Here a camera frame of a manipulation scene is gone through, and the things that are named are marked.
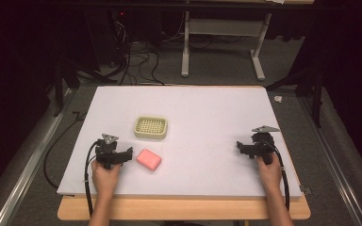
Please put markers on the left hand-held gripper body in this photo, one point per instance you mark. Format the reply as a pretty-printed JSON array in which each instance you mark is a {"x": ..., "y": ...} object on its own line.
[{"x": 106, "y": 150}]

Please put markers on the pink soap bar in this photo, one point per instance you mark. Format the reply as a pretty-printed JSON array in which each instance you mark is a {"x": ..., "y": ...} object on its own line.
[{"x": 149, "y": 159}]

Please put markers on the person's right hand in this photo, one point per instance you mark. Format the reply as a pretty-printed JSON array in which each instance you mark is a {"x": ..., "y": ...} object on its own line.
[{"x": 269, "y": 174}]

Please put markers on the person's left hand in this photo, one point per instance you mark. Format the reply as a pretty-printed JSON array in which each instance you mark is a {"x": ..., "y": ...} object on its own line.
[{"x": 105, "y": 179}]

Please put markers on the small grey metal bracket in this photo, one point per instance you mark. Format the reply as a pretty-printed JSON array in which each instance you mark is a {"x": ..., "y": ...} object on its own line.
[{"x": 304, "y": 190}]

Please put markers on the aluminium floor rail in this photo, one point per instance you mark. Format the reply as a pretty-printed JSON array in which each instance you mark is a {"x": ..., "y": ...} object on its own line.
[
  {"x": 25, "y": 169},
  {"x": 336, "y": 169}
]

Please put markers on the crumpled white paper scrap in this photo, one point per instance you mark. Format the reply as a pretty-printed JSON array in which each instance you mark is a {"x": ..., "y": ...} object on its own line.
[{"x": 278, "y": 99}]

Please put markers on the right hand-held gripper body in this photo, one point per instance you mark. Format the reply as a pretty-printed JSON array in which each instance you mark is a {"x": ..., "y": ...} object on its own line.
[{"x": 263, "y": 143}]

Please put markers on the black tripod stand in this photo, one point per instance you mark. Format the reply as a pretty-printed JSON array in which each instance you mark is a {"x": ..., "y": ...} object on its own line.
[
  {"x": 316, "y": 94},
  {"x": 59, "y": 91}
]

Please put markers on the white table mat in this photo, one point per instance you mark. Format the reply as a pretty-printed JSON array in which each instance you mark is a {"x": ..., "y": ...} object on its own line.
[{"x": 201, "y": 132}]

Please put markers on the white metal desk frame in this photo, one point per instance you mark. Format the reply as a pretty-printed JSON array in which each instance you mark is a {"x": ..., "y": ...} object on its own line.
[{"x": 185, "y": 47}]

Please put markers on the cream slotted soap dish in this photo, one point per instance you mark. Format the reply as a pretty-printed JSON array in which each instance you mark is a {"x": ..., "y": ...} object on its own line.
[{"x": 151, "y": 127}]

